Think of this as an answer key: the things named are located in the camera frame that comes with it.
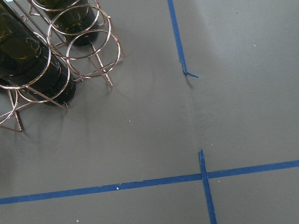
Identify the dark wine bottle middle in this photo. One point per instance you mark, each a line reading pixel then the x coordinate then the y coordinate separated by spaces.
pixel 74 18

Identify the dark wine bottle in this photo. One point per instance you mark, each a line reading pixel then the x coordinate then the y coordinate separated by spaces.
pixel 25 59
pixel 74 18

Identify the dark wine bottle lower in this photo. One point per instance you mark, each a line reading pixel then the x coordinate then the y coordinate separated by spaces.
pixel 25 59

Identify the copper wire bottle rack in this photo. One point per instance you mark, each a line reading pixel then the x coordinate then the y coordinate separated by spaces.
pixel 83 62

